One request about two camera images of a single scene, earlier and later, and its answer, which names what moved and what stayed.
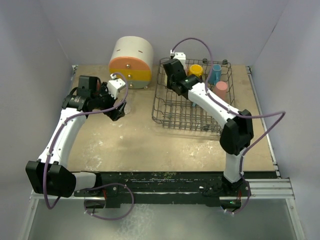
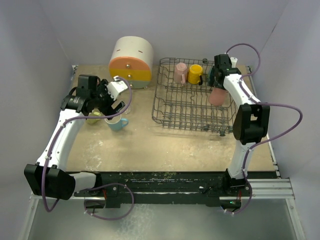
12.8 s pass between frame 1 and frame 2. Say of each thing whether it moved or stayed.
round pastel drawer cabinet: stayed
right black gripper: moved
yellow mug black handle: stayed
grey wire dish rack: stayed
